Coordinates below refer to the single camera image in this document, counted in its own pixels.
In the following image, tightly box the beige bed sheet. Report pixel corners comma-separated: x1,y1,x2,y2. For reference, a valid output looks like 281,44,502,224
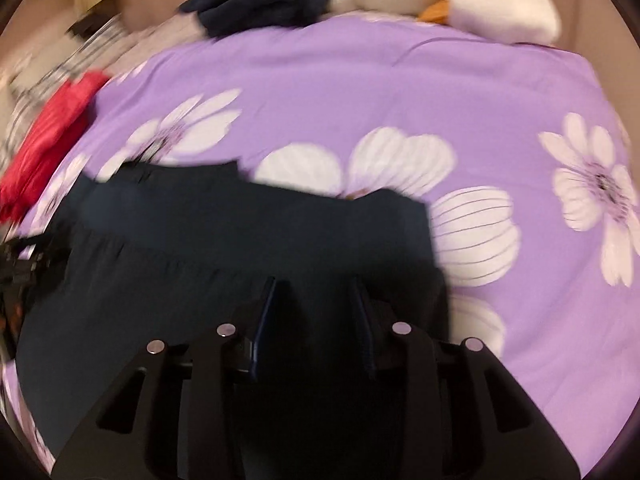
145,12,211,51

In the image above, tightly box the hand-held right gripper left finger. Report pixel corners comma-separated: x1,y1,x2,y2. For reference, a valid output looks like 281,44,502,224
52,277,291,480

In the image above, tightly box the white plush goose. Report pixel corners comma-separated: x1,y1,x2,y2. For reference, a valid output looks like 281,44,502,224
325,0,562,43

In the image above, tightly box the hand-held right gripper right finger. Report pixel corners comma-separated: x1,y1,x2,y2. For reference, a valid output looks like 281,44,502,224
350,277,571,480

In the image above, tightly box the red down jacket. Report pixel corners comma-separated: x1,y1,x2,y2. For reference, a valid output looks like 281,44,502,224
0,71,111,223

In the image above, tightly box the navy zip jacket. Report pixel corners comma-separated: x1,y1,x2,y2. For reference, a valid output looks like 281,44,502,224
15,160,451,480

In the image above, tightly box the grey plaid pillow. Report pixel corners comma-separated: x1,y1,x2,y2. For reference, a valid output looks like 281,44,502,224
0,15,151,161

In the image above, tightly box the purple floral blanket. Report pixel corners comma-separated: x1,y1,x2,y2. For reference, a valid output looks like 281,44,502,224
0,10,640,480

